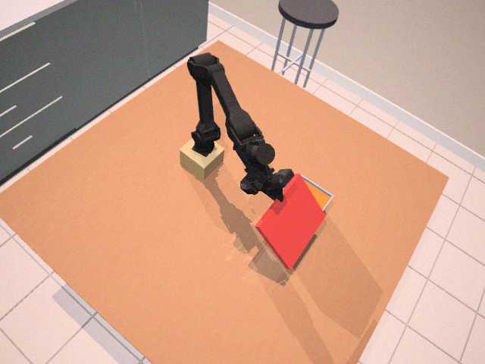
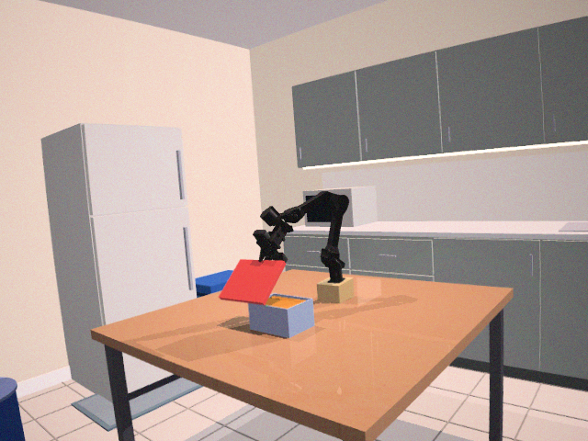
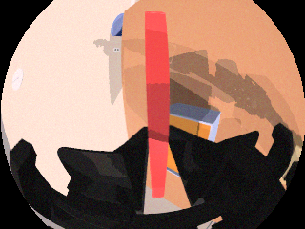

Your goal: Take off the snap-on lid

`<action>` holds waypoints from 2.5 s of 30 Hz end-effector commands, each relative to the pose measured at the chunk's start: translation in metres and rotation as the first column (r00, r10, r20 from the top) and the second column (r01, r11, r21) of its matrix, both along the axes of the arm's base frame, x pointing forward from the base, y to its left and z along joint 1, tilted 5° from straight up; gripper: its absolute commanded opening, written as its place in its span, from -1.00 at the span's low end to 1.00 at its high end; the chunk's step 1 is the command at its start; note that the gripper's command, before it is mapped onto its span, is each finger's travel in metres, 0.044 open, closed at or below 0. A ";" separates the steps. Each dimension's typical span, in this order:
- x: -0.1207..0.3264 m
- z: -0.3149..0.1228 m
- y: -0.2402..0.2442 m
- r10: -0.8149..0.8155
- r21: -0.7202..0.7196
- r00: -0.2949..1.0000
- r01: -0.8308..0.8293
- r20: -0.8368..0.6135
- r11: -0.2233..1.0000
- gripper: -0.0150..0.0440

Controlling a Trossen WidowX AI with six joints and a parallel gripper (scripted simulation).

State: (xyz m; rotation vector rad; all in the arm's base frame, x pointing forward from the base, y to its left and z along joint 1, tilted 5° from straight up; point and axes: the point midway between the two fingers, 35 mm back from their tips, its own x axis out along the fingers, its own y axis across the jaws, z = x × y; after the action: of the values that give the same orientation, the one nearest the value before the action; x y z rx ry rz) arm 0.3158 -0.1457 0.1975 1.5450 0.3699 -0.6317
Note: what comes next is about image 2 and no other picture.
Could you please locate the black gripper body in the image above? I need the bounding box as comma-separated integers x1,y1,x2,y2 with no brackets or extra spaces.
253,229,288,263

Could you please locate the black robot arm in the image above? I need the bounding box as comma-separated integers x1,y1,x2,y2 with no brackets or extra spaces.
260,191,349,283

